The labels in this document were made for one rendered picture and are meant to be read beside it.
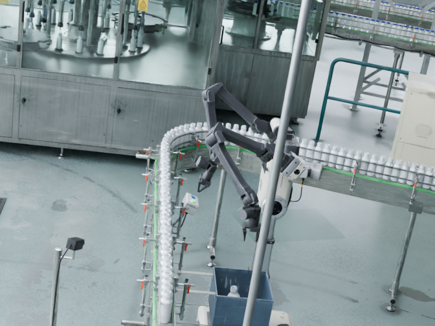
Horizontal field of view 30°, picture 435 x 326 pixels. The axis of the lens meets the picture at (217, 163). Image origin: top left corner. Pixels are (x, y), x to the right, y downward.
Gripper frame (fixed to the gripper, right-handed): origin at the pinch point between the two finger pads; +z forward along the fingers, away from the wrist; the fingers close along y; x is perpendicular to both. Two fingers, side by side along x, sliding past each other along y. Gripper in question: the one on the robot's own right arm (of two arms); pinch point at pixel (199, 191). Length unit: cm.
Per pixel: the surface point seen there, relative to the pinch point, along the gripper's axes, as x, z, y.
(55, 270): -73, 14, 130
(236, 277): 32, 19, 51
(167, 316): -13, 20, 119
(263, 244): -51, -101, 281
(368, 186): 138, -23, -98
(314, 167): 94, -18, -100
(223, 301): 21, 21, 81
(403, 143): 241, -24, -305
